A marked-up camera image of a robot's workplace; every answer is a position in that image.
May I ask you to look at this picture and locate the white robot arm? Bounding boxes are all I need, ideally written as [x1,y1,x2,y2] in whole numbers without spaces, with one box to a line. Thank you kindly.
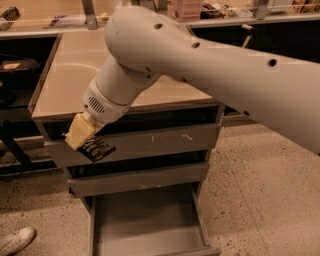
[65,6,320,154]

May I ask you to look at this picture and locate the white sneaker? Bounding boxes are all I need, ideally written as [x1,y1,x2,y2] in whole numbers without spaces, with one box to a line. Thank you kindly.
[0,226,36,256]

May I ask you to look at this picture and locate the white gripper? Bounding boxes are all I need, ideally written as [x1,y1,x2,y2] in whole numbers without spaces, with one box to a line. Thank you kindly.
[65,78,131,150]

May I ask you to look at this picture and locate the black rxbar chocolate wrapper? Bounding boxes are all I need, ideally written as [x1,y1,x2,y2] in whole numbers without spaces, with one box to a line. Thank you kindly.
[78,136,116,163]

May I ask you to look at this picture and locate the grey open bottom drawer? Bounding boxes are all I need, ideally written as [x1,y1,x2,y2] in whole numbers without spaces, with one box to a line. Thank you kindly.
[89,184,221,256]

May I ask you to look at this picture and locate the pink stacked containers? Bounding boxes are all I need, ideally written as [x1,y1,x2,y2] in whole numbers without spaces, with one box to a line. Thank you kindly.
[173,0,202,21]

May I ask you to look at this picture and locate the grey top drawer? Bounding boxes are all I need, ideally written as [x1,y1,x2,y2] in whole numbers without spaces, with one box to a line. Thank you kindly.
[45,123,221,167]

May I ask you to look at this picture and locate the black comb-like tool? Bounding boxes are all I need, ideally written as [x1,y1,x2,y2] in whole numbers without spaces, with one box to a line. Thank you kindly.
[0,7,20,23]

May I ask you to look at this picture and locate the grey drawer cabinet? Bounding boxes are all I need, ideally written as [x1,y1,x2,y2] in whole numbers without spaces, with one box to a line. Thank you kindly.
[30,30,224,201]

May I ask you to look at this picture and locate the black bag on shelf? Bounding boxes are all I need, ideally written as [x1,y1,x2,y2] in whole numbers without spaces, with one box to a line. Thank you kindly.
[0,58,41,89]

